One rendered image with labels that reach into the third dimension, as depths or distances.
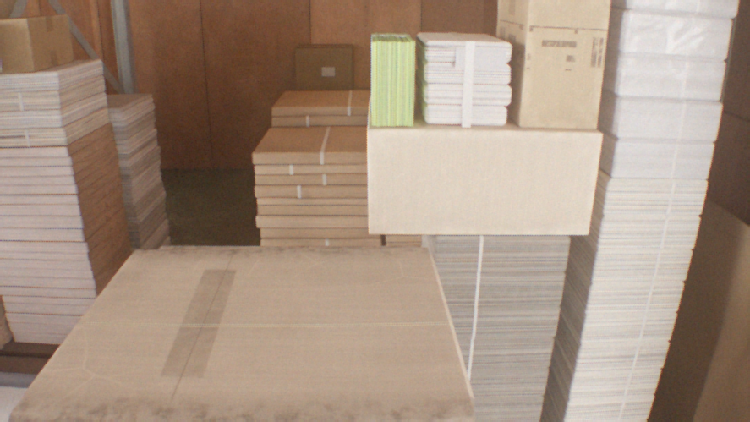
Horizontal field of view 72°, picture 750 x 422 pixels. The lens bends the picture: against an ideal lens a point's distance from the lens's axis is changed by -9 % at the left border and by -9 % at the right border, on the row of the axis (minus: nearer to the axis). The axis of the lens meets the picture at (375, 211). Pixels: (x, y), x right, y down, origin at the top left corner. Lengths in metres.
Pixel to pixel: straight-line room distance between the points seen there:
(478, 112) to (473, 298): 0.37
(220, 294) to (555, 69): 0.69
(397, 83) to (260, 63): 3.90
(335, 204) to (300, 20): 2.73
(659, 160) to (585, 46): 0.27
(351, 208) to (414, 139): 1.30
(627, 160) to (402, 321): 0.60
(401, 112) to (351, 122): 1.67
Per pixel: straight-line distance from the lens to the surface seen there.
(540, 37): 1.05
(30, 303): 2.65
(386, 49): 1.00
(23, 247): 2.52
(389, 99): 1.01
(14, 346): 2.79
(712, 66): 1.17
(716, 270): 1.44
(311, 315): 0.71
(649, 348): 1.36
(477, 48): 1.02
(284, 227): 2.33
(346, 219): 2.30
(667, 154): 1.16
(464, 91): 1.02
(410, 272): 0.81
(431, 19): 4.77
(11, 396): 2.48
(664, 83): 1.12
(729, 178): 1.61
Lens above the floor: 1.48
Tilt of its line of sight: 22 degrees down
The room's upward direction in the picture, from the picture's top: straight up
